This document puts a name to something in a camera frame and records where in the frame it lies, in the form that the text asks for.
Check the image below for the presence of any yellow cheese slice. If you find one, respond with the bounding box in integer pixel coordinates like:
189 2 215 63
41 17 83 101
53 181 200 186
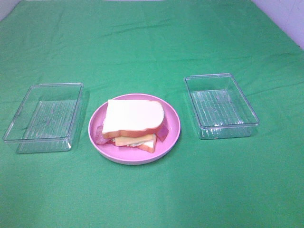
114 134 156 146

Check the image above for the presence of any toast bread slice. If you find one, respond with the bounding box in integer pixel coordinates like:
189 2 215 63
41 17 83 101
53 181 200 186
102 99 165 138
109 138 156 153

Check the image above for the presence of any right clear plastic container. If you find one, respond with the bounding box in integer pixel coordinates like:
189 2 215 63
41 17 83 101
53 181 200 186
184 73 259 140

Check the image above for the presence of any clear plastic container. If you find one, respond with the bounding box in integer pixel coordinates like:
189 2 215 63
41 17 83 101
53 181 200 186
3 83 84 154
184 73 259 140

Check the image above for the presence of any pink round plate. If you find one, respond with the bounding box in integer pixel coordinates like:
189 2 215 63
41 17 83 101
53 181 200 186
88 94 181 165

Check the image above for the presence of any bacon strip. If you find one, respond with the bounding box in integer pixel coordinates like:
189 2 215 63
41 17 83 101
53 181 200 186
95 125 112 145
156 125 169 142

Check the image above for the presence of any green lettuce leaf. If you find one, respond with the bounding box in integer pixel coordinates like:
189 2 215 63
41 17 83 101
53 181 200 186
127 142 145 147

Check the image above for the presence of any left clear plastic container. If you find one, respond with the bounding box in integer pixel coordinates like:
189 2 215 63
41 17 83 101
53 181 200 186
3 83 84 154

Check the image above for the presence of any green tablecloth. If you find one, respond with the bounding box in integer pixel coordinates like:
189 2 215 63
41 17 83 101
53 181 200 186
0 0 304 228

